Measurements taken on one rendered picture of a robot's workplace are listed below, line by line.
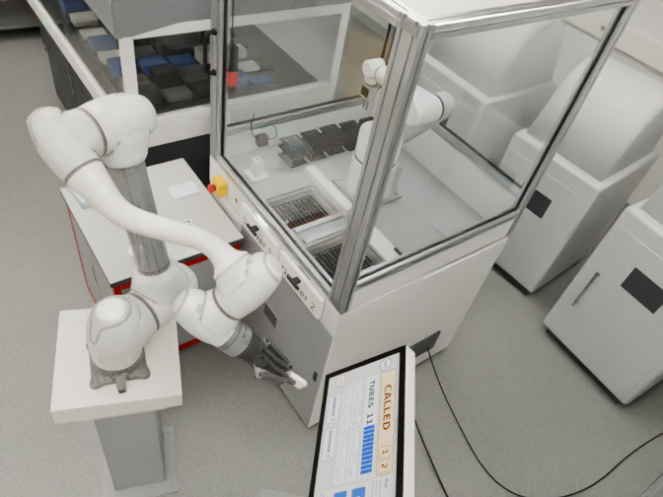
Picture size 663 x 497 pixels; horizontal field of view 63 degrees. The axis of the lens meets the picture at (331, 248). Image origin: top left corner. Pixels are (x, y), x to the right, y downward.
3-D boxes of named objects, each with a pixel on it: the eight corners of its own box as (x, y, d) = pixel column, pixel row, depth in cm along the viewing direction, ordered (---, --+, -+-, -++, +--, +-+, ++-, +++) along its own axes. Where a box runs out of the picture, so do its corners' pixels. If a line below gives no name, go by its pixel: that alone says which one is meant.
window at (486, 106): (354, 280, 184) (426, 38, 124) (353, 279, 185) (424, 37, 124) (515, 209, 228) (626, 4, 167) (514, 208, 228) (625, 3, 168)
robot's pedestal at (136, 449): (103, 507, 222) (69, 420, 169) (104, 438, 242) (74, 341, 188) (178, 492, 231) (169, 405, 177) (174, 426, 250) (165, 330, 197)
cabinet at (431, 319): (306, 437, 257) (334, 341, 201) (208, 289, 309) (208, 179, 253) (446, 353, 305) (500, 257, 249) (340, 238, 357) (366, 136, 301)
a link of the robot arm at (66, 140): (68, 168, 124) (116, 145, 133) (16, 106, 123) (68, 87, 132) (58, 193, 134) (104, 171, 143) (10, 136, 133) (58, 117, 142)
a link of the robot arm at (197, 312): (209, 357, 136) (246, 329, 132) (160, 325, 128) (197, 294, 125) (213, 328, 145) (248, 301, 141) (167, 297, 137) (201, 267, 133)
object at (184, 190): (175, 201, 245) (174, 198, 244) (166, 189, 250) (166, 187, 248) (200, 193, 252) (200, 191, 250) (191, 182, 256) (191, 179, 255)
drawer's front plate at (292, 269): (317, 319, 204) (321, 302, 197) (277, 269, 219) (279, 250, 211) (321, 319, 205) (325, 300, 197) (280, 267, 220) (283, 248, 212)
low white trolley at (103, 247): (129, 385, 261) (110, 283, 208) (86, 296, 292) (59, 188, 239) (237, 336, 290) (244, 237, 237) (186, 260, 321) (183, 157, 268)
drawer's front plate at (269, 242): (273, 264, 220) (276, 246, 212) (240, 221, 235) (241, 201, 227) (277, 263, 221) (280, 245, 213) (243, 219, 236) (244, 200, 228)
